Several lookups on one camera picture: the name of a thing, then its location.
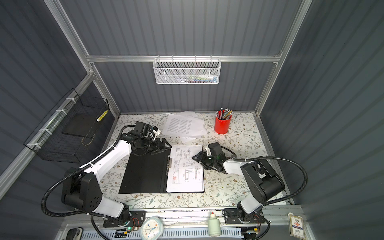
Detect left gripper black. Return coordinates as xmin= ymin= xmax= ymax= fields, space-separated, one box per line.
xmin=141 ymin=137 xmax=171 ymax=155

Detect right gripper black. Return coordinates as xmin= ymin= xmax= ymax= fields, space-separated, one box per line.
xmin=192 ymin=151 xmax=218 ymax=170

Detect diagram paper sheet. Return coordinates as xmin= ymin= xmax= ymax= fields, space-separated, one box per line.
xmin=166 ymin=145 xmax=205 ymax=194

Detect orange folder black inside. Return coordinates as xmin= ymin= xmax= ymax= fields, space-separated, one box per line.
xmin=118 ymin=145 xmax=206 ymax=195

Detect printed paper sheet back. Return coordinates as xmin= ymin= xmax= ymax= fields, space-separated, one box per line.
xmin=162 ymin=114 xmax=208 ymax=138

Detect printed paper sheet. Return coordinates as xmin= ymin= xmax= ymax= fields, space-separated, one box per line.
xmin=162 ymin=114 xmax=208 ymax=138
xmin=177 ymin=111 xmax=198 ymax=118

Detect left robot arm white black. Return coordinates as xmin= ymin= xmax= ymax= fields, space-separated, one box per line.
xmin=41 ymin=122 xmax=172 ymax=223

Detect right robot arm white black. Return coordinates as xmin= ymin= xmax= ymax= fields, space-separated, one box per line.
xmin=192 ymin=143 xmax=308 ymax=219

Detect red pen cup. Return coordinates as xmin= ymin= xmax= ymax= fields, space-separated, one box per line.
xmin=215 ymin=117 xmax=232 ymax=135

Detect pens in red cup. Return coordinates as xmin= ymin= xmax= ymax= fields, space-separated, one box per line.
xmin=216 ymin=108 xmax=233 ymax=121

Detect yellow marker in basket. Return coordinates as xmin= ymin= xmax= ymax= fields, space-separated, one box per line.
xmin=97 ymin=110 xmax=109 ymax=122

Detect white glue bottle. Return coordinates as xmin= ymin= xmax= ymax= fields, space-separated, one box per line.
xmin=208 ymin=212 xmax=222 ymax=237

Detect white table clock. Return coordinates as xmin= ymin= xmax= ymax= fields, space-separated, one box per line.
xmin=140 ymin=217 xmax=165 ymax=240

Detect black stapler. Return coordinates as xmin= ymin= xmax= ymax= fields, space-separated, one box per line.
xmin=65 ymin=227 xmax=84 ymax=240

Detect playing card box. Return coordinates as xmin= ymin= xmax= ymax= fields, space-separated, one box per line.
xmin=288 ymin=213 xmax=306 ymax=240

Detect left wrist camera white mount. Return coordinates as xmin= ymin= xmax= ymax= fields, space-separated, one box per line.
xmin=152 ymin=127 xmax=161 ymax=136

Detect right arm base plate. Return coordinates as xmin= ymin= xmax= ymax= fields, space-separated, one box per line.
xmin=222 ymin=208 xmax=265 ymax=225

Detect white wire mesh basket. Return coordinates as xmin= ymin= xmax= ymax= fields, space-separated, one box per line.
xmin=153 ymin=59 xmax=222 ymax=85

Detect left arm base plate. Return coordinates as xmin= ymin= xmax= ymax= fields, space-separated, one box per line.
xmin=103 ymin=211 xmax=147 ymax=228

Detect black wire mesh basket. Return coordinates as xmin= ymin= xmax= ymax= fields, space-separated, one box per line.
xmin=24 ymin=93 xmax=110 ymax=164

